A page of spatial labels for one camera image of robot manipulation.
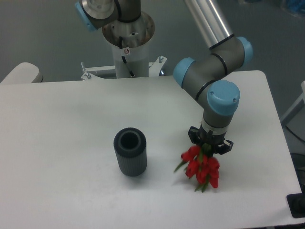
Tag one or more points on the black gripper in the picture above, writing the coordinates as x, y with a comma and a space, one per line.
218, 143

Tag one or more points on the red tulip bouquet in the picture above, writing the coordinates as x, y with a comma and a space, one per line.
201, 163

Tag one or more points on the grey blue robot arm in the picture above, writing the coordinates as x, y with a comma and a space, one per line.
204, 81

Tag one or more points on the dark grey ribbed vase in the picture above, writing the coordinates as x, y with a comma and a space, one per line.
130, 149

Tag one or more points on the black device at table edge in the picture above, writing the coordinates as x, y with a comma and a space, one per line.
296, 204

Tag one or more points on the white chair armrest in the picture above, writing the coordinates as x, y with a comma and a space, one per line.
23, 73

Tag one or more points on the white pedestal base bracket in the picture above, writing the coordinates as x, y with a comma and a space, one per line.
155, 69

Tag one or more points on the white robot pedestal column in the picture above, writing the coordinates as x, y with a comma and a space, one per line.
130, 41

